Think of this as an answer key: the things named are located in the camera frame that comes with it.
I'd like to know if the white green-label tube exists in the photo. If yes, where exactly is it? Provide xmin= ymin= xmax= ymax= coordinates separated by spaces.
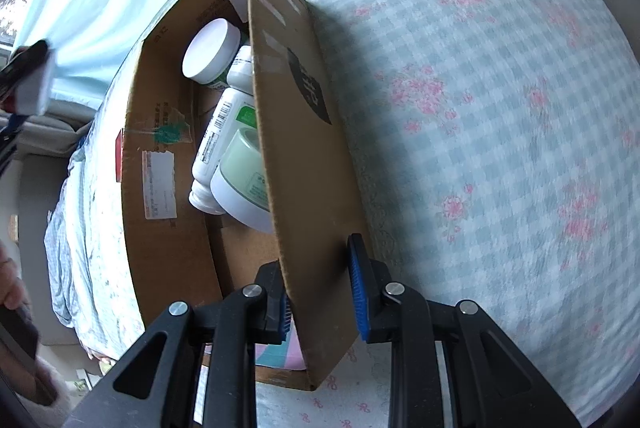
xmin=188 ymin=87 xmax=258 ymax=215

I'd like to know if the brown cardboard box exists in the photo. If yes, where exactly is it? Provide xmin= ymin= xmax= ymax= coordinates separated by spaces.
xmin=120 ymin=0 xmax=373 ymax=391

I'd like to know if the pale green lid jar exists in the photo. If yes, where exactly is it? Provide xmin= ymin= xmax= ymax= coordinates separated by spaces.
xmin=210 ymin=127 xmax=273 ymax=234

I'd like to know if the person's left hand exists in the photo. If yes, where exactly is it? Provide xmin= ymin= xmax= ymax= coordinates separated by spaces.
xmin=0 ymin=243 xmax=26 ymax=309

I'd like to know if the red lid jar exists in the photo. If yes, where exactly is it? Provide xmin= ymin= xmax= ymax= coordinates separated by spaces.
xmin=5 ymin=42 xmax=55 ymax=115

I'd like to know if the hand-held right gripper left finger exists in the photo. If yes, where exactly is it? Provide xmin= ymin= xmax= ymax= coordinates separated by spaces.
xmin=65 ymin=261 xmax=296 ymax=428

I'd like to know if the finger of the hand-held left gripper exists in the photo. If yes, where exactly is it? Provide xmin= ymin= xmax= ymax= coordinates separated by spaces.
xmin=0 ymin=39 xmax=51 ymax=96
xmin=0 ymin=111 xmax=26 ymax=179

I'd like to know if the white lid cream jar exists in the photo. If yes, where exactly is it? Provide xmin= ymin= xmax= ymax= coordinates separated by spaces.
xmin=181 ymin=19 xmax=242 ymax=88

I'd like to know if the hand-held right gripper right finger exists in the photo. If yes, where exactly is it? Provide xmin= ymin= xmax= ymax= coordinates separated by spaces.
xmin=347 ymin=233 xmax=583 ymax=428

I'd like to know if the person's left forearm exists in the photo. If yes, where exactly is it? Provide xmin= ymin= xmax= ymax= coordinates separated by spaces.
xmin=10 ymin=348 xmax=76 ymax=416

